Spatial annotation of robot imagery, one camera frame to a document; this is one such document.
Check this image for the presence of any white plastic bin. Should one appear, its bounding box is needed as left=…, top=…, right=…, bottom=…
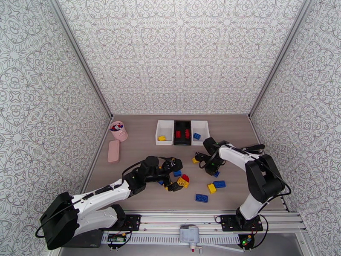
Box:
left=155, top=119, right=175, bottom=145
left=191, top=120, right=211, bottom=146

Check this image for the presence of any black plastic bin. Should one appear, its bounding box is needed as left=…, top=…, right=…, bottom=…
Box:
left=173, top=120, right=192, bottom=146

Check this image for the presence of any black stapler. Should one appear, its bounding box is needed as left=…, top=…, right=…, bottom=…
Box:
left=243, top=144, right=266, bottom=154

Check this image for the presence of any pink case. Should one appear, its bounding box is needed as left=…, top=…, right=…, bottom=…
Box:
left=107, top=140, right=121, bottom=164

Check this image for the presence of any pink cup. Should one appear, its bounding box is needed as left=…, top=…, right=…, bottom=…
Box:
left=110, top=121, right=129, bottom=143

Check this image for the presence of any grey plastic device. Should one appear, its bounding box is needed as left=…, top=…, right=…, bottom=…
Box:
left=179, top=224, right=200, bottom=250

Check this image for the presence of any small circuit board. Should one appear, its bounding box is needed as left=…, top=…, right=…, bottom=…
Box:
left=107, top=232, right=127, bottom=244

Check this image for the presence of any round black circuit board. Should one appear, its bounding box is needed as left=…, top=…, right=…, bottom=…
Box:
left=237, top=233, right=255, bottom=250

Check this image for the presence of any flat black box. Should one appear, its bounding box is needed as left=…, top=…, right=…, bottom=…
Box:
left=75, top=230, right=104, bottom=249

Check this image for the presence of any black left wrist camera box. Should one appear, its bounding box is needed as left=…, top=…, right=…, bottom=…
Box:
left=162, top=157, right=183, bottom=172

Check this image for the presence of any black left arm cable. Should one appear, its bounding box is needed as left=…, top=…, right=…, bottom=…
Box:
left=35, top=156, right=172, bottom=239

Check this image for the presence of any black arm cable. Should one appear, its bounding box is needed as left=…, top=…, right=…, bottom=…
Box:
left=35, top=156, right=172, bottom=239
left=198, top=148, right=292, bottom=207

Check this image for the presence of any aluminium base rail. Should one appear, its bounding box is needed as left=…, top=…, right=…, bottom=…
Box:
left=57, top=209, right=307, bottom=235

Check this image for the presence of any aluminium table side rail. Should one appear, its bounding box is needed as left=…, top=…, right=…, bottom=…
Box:
left=80, top=118, right=114, bottom=196
left=248, top=118, right=291, bottom=212

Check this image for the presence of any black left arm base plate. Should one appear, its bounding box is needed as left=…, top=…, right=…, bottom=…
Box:
left=99, top=214, right=142, bottom=232

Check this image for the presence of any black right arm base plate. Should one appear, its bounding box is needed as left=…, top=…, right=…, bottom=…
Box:
left=220, top=214, right=264, bottom=233

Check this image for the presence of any white slotted cable duct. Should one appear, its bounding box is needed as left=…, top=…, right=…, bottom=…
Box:
left=127, top=234, right=240, bottom=244

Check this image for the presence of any aluminium table back rail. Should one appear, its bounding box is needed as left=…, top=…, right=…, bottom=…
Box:
left=111, top=113, right=250, bottom=116

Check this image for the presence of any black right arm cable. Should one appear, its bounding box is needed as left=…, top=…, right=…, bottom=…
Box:
left=198, top=148, right=292, bottom=207

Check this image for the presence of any aluminium frame post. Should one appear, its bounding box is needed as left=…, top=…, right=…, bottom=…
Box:
left=248, top=0, right=318, bottom=120
left=45, top=0, right=114, bottom=120

